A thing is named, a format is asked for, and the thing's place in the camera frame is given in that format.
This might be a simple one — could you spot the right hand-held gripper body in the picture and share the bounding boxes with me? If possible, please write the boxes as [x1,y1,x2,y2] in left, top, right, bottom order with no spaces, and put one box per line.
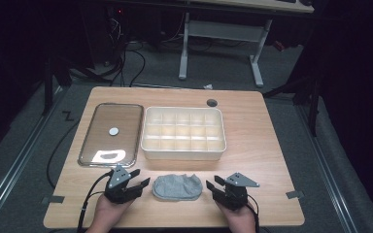
[221,172,261,211]

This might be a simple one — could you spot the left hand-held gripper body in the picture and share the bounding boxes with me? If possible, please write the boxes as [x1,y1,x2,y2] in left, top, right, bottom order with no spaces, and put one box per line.
[103,164,143,205]

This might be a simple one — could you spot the grey sock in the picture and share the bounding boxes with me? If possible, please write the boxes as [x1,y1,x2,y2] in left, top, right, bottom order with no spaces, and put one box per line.
[152,173,204,202]

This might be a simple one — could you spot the white compartment storage box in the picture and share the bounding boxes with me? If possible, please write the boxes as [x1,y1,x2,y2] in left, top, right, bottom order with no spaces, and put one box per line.
[140,106,227,162]

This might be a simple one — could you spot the person's right hand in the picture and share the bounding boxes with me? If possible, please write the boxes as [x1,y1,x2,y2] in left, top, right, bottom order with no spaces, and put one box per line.
[215,200,257,233]

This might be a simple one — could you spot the person's left hand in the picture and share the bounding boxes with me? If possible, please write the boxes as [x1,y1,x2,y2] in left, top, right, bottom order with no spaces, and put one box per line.
[85,193,134,233]

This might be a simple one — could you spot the clear plastic box lid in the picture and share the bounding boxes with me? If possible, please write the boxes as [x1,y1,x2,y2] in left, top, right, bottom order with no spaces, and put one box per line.
[78,102,145,169]

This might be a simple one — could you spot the black metal stand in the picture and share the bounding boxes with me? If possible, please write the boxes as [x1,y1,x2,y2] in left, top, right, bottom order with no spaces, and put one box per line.
[262,64,322,138]
[41,56,76,117]

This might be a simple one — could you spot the white-framed wooden desk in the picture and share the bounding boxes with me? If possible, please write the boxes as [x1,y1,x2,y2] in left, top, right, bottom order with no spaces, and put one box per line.
[177,0,316,88]

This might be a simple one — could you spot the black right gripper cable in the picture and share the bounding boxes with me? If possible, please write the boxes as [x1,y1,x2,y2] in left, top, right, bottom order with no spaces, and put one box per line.
[246,193,261,233]

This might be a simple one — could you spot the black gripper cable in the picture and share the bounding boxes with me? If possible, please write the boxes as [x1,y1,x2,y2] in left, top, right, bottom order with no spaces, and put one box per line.
[76,171,115,233]
[246,193,261,233]

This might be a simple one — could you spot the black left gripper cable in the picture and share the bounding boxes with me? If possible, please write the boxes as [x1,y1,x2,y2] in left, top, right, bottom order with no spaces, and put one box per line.
[76,171,115,233]

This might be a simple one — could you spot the black floor cable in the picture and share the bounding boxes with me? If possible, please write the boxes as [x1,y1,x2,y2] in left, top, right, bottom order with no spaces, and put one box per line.
[46,119,81,190]

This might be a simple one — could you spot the metal floor rail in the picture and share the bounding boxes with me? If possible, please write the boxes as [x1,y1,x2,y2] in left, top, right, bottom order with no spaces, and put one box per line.
[0,86,63,227]
[294,103,359,233]

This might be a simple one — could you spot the bundle of black cables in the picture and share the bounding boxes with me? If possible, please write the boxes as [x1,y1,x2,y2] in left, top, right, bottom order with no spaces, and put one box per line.
[105,17,148,88]

